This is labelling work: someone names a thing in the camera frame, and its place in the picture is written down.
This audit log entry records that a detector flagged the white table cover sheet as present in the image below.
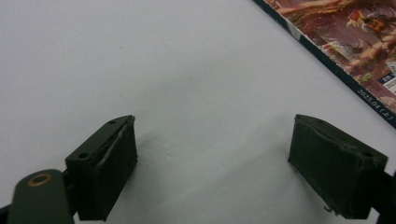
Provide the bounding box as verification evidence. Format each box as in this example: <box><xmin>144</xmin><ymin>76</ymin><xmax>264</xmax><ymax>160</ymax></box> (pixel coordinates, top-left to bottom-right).
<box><xmin>0</xmin><ymin>0</ymin><xmax>396</xmax><ymax>224</ymax></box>

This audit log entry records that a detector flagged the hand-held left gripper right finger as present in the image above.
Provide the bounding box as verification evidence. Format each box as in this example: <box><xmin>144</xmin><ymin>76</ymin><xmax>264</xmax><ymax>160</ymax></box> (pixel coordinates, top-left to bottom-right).
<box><xmin>288</xmin><ymin>113</ymin><xmax>389</xmax><ymax>220</ymax></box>

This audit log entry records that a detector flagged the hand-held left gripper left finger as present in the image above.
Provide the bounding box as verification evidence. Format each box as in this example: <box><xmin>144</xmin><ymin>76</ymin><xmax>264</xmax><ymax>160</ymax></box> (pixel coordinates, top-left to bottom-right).
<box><xmin>64</xmin><ymin>115</ymin><xmax>138</xmax><ymax>222</ymax></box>

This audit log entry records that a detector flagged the glossy illustrated magazine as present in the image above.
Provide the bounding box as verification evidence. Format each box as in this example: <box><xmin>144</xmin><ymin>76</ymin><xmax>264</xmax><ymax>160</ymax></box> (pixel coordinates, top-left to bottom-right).
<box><xmin>251</xmin><ymin>0</ymin><xmax>396</xmax><ymax>129</ymax></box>

